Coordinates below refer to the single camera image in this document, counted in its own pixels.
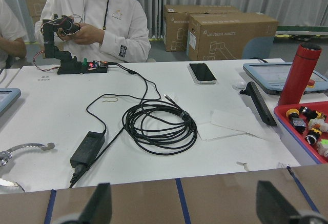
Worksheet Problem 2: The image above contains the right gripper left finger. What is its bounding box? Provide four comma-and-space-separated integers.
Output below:
78, 183, 112, 224

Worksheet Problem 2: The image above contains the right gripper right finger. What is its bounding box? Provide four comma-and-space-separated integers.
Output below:
256, 180, 300, 223

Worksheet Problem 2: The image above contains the black power adapter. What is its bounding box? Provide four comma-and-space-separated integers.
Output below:
70, 131, 105, 168

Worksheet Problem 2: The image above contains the black pendant stand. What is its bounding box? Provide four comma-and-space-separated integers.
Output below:
239, 82, 277, 126

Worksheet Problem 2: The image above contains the red parts bin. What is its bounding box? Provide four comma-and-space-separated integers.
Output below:
274, 101, 327, 166

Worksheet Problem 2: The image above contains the white paper sheet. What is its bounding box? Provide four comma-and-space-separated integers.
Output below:
197, 108, 280, 142

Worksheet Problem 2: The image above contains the reacher grabber tool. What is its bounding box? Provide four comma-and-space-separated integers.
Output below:
0, 142, 55, 193

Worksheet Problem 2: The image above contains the black smartphone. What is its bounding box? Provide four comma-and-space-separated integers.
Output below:
188, 63, 217, 85

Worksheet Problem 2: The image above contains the red bottle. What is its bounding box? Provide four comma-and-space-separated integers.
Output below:
277, 43, 322, 106

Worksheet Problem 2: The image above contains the front cardboard box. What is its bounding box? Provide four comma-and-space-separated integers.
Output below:
187, 13, 278, 60

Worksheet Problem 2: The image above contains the cardboard box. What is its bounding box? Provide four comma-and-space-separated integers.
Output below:
163, 5, 240, 52
187, 13, 278, 60

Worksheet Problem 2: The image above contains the small black desktop robot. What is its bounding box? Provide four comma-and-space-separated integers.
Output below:
42, 15, 108, 75

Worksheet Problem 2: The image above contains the rear cardboard box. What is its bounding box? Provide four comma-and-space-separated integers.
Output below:
163, 5, 240, 52

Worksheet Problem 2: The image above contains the coiled black cable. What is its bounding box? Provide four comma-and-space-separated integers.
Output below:
121, 100, 198, 155

